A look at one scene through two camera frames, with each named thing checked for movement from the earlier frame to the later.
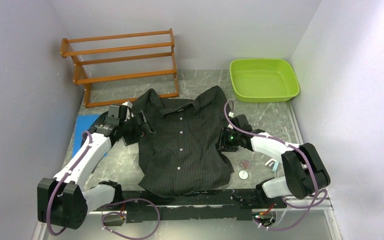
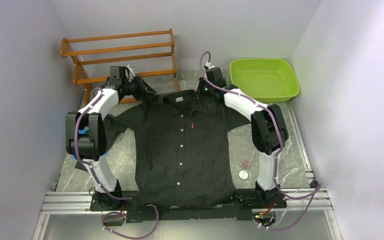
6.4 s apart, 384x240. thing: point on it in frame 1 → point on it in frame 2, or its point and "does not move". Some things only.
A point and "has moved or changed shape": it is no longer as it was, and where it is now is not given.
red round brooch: [246, 164] does not move
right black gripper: [223, 144] → [200, 95]
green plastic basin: [263, 80] does not move
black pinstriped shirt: [182, 155] has moved or changed shape
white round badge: [243, 174] does not move
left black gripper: [137, 134] → [142, 86]
